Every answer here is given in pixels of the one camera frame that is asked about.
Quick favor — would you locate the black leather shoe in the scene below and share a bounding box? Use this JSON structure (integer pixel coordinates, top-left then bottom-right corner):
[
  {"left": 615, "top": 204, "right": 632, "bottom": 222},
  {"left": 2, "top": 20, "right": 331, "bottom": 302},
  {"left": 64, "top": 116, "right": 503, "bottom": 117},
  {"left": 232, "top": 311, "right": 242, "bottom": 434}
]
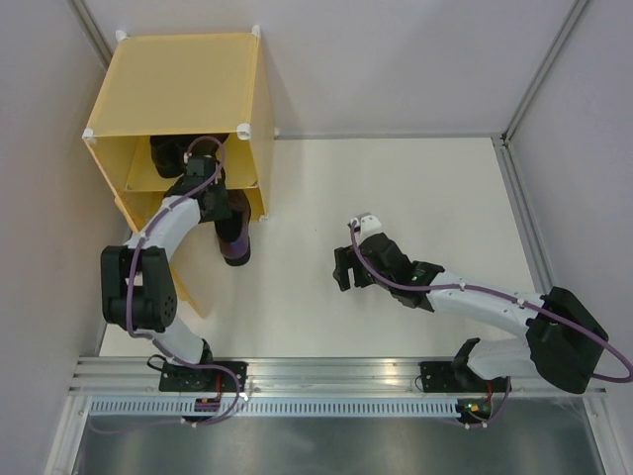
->
[{"left": 149, "top": 136, "right": 188, "bottom": 179}]

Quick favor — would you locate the purple loafer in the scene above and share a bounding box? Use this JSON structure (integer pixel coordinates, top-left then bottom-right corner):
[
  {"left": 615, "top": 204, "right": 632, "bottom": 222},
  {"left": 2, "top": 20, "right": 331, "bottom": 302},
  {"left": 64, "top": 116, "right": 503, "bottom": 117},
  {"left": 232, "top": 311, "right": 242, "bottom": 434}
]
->
[{"left": 215, "top": 190, "right": 251, "bottom": 267}]

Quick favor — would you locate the black pointed loafer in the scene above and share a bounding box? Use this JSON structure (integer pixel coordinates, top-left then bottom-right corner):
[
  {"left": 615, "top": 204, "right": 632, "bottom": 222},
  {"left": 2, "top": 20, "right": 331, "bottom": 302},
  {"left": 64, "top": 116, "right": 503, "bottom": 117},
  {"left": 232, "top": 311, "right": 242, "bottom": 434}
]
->
[{"left": 188, "top": 134, "right": 229, "bottom": 158}]

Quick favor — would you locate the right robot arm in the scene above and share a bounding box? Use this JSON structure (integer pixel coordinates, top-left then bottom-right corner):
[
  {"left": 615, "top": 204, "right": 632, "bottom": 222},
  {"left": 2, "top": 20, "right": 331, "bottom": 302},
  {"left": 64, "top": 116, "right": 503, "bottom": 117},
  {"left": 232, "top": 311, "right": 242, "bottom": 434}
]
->
[{"left": 332, "top": 233, "right": 608, "bottom": 395}]

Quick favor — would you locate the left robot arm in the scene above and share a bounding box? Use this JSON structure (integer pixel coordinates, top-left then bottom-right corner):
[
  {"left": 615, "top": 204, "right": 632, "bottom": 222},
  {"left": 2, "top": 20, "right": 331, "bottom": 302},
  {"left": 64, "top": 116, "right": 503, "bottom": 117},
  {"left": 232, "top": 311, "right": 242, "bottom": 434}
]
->
[{"left": 100, "top": 155, "right": 231, "bottom": 392}]

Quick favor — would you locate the yellow shoe cabinet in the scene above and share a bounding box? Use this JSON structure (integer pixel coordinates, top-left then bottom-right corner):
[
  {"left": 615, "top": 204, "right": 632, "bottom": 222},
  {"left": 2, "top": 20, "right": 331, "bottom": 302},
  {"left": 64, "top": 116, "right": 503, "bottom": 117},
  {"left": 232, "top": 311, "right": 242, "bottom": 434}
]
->
[{"left": 82, "top": 30, "right": 275, "bottom": 231}]

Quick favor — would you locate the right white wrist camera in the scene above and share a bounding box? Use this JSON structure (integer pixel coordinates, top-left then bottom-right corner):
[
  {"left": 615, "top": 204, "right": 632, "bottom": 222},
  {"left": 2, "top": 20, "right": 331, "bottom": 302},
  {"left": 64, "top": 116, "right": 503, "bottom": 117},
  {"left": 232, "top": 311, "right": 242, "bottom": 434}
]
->
[{"left": 348, "top": 213, "right": 383, "bottom": 242}]

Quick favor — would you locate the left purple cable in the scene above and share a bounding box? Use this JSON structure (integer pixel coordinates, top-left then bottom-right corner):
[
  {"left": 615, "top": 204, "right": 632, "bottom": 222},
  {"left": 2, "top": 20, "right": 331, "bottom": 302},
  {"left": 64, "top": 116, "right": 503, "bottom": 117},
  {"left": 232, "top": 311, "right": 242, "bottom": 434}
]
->
[{"left": 87, "top": 137, "right": 248, "bottom": 436}]

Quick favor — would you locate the purple cable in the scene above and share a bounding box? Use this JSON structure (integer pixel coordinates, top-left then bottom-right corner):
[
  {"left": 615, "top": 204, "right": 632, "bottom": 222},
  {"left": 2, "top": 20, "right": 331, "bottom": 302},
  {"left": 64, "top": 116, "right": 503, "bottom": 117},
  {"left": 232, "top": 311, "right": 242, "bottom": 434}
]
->
[
  {"left": 87, "top": 137, "right": 248, "bottom": 436},
  {"left": 349, "top": 222, "right": 633, "bottom": 431}
]

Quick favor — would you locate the left aluminium frame post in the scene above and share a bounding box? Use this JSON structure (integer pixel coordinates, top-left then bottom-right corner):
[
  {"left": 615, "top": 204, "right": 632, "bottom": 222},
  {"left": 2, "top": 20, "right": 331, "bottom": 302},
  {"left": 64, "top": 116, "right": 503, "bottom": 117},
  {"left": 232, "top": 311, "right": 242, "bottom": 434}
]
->
[{"left": 66, "top": 0, "right": 113, "bottom": 68}]

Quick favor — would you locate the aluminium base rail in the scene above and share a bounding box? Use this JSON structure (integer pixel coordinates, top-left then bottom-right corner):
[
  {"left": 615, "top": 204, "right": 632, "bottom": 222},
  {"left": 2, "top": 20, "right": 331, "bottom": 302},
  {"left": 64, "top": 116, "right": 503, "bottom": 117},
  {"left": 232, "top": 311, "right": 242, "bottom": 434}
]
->
[{"left": 68, "top": 356, "right": 609, "bottom": 397}]

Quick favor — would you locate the white slotted cable duct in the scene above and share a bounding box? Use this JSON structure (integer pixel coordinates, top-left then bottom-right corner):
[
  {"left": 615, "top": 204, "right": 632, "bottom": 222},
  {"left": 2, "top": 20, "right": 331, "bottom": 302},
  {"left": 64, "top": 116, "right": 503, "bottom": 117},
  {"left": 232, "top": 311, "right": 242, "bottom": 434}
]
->
[{"left": 90, "top": 397, "right": 460, "bottom": 418}]

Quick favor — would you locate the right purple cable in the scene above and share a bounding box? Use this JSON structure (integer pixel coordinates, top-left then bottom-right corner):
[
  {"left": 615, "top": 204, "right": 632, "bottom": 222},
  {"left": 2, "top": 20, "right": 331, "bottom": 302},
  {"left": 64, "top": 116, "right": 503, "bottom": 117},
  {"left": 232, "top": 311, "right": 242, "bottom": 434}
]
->
[{"left": 349, "top": 222, "right": 633, "bottom": 431}]

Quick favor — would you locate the right aluminium frame profile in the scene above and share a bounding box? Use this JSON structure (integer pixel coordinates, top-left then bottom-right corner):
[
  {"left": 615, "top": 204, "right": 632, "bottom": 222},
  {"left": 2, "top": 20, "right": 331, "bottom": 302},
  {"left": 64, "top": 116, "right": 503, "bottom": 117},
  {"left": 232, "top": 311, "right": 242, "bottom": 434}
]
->
[{"left": 492, "top": 0, "right": 633, "bottom": 475}]

